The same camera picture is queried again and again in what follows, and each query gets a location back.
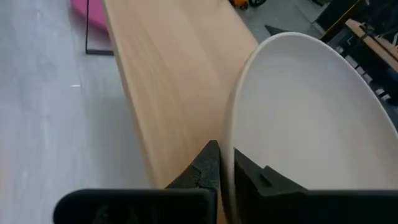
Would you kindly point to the pink round plate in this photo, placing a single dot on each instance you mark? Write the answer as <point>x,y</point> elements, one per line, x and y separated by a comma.
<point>94,12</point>

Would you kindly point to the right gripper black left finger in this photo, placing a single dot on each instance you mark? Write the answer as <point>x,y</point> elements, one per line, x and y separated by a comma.
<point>199,174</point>

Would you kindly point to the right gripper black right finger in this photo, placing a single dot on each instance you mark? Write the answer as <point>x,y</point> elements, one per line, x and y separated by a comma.
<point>255,186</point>

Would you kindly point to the wooden workbench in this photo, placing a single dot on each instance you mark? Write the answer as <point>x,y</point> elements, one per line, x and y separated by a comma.
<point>376,43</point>

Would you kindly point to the black wheel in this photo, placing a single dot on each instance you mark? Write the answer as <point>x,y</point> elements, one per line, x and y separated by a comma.
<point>256,2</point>

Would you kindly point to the wooden shelf with black frame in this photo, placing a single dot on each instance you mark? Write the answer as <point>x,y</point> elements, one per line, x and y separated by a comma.
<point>174,77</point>

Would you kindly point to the orange tool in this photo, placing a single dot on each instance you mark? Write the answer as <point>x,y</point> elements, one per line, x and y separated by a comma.
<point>238,3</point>

